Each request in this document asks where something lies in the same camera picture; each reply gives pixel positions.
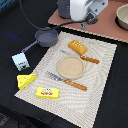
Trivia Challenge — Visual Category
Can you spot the beige toy bowl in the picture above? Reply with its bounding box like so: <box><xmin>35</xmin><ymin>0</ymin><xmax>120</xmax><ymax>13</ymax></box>
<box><xmin>116</xmin><ymin>4</ymin><xmax>128</xmax><ymax>31</ymax></box>

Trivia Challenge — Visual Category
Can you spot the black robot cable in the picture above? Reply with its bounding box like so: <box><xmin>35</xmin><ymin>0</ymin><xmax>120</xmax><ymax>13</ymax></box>
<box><xmin>18</xmin><ymin>0</ymin><xmax>84</xmax><ymax>32</ymax></box>

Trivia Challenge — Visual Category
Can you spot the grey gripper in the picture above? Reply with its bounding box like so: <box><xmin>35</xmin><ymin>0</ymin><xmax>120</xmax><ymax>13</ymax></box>
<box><xmin>81</xmin><ymin>0</ymin><xmax>108</xmax><ymax>30</ymax></box>

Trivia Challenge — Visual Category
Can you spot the beige woven placemat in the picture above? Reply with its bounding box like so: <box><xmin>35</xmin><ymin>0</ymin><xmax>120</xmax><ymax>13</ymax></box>
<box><xmin>15</xmin><ymin>32</ymin><xmax>116</xmax><ymax>128</ymax></box>

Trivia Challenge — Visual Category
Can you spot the orange toy bread loaf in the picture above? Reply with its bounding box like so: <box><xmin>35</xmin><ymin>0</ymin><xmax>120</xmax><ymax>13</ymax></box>
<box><xmin>68</xmin><ymin>40</ymin><xmax>88</xmax><ymax>55</ymax></box>

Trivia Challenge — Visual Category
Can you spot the grey toy stock pot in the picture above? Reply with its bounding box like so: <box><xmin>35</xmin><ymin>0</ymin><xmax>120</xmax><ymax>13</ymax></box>
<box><xmin>58</xmin><ymin>0</ymin><xmax>70</xmax><ymax>19</ymax></box>

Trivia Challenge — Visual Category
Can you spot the yellow toy cheese wedge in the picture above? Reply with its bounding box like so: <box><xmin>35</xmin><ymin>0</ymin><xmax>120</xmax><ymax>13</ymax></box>
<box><xmin>17</xmin><ymin>74</ymin><xmax>37</xmax><ymax>90</ymax></box>

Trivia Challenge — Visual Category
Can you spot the pink toy stove board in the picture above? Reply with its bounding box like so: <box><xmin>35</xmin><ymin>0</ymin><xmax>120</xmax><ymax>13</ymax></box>
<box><xmin>48</xmin><ymin>0</ymin><xmax>128</xmax><ymax>43</ymax></box>

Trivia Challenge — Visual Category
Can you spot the wooden handled toy fork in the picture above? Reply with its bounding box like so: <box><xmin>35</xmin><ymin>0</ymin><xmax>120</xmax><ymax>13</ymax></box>
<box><xmin>46</xmin><ymin>71</ymin><xmax>87</xmax><ymax>91</ymax></box>

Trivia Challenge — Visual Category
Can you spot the wooden handled toy knife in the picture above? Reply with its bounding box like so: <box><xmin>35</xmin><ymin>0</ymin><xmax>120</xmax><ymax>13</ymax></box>
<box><xmin>60</xmin><ymin>50</ymin><xmax>100</xmax><ymax>64</ymax></box>

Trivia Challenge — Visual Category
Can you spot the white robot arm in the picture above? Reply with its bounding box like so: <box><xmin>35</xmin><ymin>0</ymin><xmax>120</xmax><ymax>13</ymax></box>
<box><xmin>70</xmin><ymin>0</ymin><xmax>108</xmax><ymax>30</ymax></box>

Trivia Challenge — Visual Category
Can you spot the round wooden plate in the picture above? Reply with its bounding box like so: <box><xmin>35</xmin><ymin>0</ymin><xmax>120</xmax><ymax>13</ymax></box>
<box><xmin>57</xmin><ymin>56</ymin><xmax>85</xmax><ymax>80</ymax></box>

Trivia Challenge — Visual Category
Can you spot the grey toy saucepan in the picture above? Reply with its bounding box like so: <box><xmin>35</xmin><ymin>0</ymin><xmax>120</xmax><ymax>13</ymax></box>
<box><xmin>22</xmin><ymin>29</ymin><xmax>58</xmax><ymax>53</ymax></box>

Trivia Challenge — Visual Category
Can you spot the light blue milk carton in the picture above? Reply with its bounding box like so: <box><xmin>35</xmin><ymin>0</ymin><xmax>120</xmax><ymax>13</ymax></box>
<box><xmin>12</xmin><ymin>53</ymin><xmax>29</xmax><ymax>71</ymax></box>

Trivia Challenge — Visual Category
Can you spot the yellow toy butter box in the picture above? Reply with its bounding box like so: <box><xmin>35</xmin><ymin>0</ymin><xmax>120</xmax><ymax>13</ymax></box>
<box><xmin>36</xmin><ymin>87</ymin><xmax>59</xmax><ymax>99</ymax></box>

